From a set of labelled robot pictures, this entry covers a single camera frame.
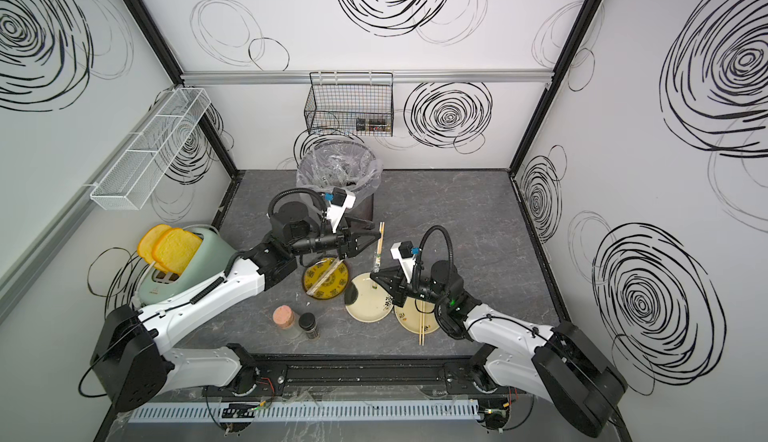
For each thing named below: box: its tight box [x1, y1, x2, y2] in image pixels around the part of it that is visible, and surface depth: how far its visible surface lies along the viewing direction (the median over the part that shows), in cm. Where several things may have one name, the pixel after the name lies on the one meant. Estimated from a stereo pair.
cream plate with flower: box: [345, 273, 394, 323], surface depth 86 cm
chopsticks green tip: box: [374, 222, 385, 273], surface depth 71 cm
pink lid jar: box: [273, 304, 299, 339], surface depth 76 cm
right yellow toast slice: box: [152, 228, 203, 276], surface depth 77 cm
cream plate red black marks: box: [394, 296, 440, 335], surface depth 82 cm
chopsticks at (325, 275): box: [306, 257, 344, 295], surface depth 91 cm
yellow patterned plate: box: [302, 257, 349, 300], surface depth 91 cm
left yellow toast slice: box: [137, 224, 173, 273], surface depth 76 cm
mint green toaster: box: [139, 224, 237, 306], surface depth 77 cm
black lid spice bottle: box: [299, 312, 319, 339], surface depth 76 cm
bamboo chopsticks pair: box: [419, 300, 425, 346], surface depth 80 cm
